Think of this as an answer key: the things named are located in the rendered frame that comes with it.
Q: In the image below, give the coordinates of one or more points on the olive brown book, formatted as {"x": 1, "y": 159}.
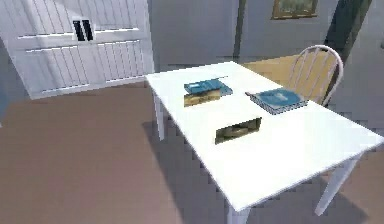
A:
{"x": 201, "y": 98}

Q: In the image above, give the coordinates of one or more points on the dark olive book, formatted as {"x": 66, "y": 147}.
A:
{"x": 238, "y": 130}

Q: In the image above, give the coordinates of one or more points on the blue patterned-edge book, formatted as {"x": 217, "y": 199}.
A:
{"x": 277, "y": 99}

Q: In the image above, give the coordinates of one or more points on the white table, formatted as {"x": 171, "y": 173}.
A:
{"x": 266, "y": 160}

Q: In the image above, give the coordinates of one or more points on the white louvred door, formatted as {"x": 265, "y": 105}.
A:
{"x": 83, "y": 50}

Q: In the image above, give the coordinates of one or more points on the white spindle-back chair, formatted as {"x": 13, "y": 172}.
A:
{"x": 318, "y": 71}

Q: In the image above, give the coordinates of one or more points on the gold framed picture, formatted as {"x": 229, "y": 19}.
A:
{"x": 294, "y": 8}

